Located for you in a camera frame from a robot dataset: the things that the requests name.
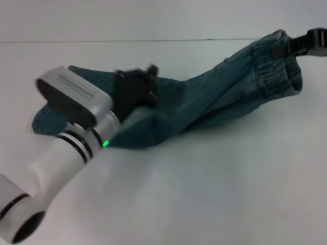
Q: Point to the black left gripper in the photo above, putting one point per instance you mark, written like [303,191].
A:
[132,92]

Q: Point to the blue denim shorts with print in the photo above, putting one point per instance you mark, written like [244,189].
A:
[204,102]

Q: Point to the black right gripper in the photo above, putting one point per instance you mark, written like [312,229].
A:
[310,42]

